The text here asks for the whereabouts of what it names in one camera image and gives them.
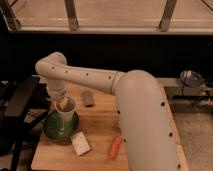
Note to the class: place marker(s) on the white ceramic cup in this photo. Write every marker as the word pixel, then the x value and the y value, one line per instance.
pixel 66 116

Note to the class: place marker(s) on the black stand left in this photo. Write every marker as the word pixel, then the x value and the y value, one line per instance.
pixel 29 94

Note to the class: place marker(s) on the round metal object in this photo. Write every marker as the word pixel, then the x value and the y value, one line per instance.
pixel 191 78

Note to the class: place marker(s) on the green ceramic bowl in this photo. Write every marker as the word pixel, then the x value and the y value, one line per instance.
pixel 58 130

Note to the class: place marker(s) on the orange carrot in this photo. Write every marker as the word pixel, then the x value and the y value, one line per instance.
pixel 115 146

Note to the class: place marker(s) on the grey rectangular block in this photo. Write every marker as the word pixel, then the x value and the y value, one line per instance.
pixel 87 97

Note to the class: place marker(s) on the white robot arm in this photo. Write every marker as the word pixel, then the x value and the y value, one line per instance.
pixel 145 126

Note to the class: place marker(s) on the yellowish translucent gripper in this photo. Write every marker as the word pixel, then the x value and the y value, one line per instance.
pixel 64 104

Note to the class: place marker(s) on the white sponge block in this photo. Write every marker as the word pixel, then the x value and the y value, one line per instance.
pixel 80 143

